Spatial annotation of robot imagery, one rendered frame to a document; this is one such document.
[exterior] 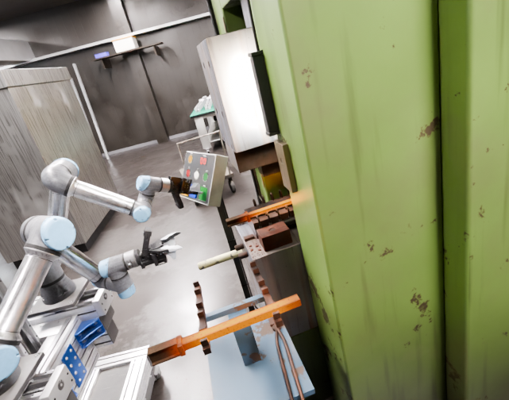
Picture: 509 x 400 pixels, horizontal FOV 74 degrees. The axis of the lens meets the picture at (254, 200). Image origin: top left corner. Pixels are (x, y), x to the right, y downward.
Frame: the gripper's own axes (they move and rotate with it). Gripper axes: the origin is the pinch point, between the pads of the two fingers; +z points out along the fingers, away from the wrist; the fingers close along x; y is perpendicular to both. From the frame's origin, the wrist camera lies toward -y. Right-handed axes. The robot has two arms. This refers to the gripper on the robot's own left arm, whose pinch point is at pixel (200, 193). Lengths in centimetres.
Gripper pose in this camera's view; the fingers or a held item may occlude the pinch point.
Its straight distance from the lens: 189.9
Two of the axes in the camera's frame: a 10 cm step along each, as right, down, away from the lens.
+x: -6.2, -1.7, 7.6
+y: 1.7, -9.8, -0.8
